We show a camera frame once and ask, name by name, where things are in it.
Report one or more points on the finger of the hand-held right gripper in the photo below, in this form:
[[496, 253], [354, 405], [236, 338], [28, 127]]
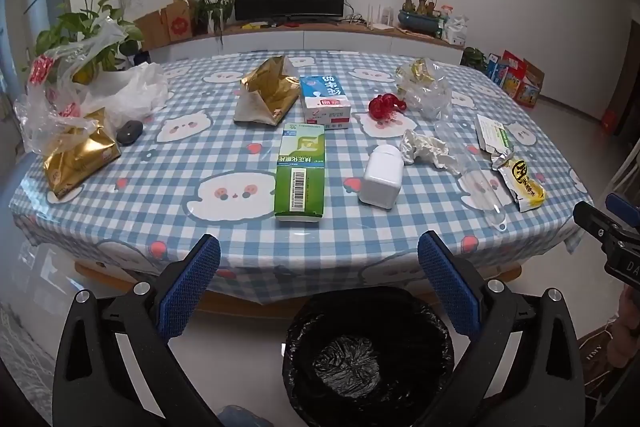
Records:
[[592, 221], [622, 208]]

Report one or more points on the flattened clear plastic bottle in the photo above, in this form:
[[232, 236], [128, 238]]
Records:
[[475, 182]]

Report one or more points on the small green floor plant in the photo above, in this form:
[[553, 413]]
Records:
[[474, 58]]

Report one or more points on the blue and white milk carton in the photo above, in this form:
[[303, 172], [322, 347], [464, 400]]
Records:
[[325, 99]]

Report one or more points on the red and yellow printed carton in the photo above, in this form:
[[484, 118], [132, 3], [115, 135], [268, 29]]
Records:
[[522, 82]]

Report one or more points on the small red box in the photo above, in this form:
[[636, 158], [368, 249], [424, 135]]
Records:
[[609, 122]]

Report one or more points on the gold foil bag white lining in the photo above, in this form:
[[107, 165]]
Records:
[[270, 87]]

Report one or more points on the blue bonsai pot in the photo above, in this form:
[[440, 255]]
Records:
[[420, 22]]

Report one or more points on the brown box with red print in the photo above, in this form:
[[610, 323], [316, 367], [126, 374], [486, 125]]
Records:
[[179, 22]]

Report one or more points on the white box with bag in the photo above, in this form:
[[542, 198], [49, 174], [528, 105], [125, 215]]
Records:
[[457, 32]]

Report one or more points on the gold foil bag red label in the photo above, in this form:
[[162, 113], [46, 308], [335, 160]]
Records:
[[75, 157]]

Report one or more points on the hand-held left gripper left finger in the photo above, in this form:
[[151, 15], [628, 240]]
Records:
[[192, 287]]

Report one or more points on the wooden table with white drawers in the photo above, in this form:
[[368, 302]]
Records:
[[250, 304]]

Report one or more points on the blue checked cartoon tablecloth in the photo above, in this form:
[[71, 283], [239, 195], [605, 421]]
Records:
[[150, 187]]

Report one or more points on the white and green tablet box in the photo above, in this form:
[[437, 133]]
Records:
[[492, 132]]

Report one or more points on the white slatted chair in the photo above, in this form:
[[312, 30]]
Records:
[[622, 172]]

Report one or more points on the white paper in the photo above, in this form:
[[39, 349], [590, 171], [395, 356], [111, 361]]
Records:
[[425, 149]]

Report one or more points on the white tv cabinet wooden top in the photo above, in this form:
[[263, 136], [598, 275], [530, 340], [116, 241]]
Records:
[[340, 39]]

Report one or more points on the white plastic bottle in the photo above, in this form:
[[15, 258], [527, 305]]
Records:
[[381, 179]]

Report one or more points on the clear crumpled plastic wrapper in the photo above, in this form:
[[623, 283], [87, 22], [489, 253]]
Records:
[[425, 92]]

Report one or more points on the green medicine box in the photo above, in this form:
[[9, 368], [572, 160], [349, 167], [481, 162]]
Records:
[[300, 177]]

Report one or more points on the yellow snack packet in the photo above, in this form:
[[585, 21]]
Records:
[[522, 182]]

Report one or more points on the dark grey computer mouse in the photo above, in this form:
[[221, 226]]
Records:
[[130, 132]]

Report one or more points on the blue printed carton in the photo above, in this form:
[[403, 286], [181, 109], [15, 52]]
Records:
[[497, 69]]

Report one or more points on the plain brown cardboard box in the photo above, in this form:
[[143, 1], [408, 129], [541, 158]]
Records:
[[150, 29]]

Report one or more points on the clear plastic bag red print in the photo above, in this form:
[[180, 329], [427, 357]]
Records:
[[50, 107]]

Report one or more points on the thin-leaved potted plant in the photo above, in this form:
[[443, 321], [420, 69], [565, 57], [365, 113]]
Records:
[[210, 12]]

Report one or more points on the person's right hand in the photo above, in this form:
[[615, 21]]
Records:
[[629, 332]]

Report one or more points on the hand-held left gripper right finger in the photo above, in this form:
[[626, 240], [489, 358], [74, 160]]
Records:
[[447, 287]]

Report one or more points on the white router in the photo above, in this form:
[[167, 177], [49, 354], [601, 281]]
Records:
[[382, 24]]

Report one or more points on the green leafy pothos plant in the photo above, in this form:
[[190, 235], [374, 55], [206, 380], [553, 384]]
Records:
[[75, 22]]

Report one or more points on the trash bin with black bag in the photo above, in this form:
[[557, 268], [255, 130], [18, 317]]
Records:
[[367, 367]]

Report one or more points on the grey patterned rug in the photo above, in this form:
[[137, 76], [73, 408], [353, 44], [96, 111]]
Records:
[[22, 352]]

